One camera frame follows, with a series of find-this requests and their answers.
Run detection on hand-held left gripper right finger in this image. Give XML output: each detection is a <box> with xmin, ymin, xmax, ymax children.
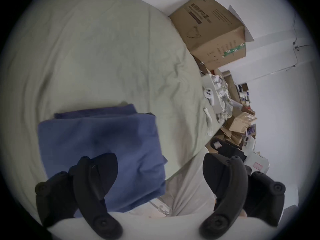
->
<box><xmin>199</xmin><ymin>153</ymin><xmax>286</xmax><ymax>239</ymax></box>

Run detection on person's legs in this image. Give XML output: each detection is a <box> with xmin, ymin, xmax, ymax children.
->
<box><xmin>165</xmin><ymin>145</ymin><xmax>218</xmax><ymax>217</ymax></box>

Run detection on white hand controller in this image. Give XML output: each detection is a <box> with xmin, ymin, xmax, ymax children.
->
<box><xmin>204</xmin><ymin>87</ymin><xmax>217</xmax><ymax>106</ymax></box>

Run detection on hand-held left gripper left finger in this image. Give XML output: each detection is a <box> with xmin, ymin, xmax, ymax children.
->
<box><xmin>35</xmin><ymin>153</ymin><xmax>123</xmax><ymax>239</ymax></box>

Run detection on pile of cartons and clutter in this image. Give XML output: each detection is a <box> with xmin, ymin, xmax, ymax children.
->
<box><xmin>192</xmin><ymin>55</ymin><xmax>271</xmax><ymax>174</ymax></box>

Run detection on bed with pale green sheet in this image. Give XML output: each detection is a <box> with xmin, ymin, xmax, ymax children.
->
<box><xmin>1</xmin><ymin>0</ymin><xmax>222</xmax><ymax>224</ymax></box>

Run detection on large brown cardboard carton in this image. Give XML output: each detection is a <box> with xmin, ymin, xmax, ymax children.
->
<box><xmin>169</xmin><ymin>0</ymin><xmax>255</xmax><ymax>69</ymax></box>

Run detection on dark blue folded garment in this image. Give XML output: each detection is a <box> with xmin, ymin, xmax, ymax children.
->
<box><xmin>37</xmin><ymin>104</ymin><xmax>168</xmax><ymax>212</ymax></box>

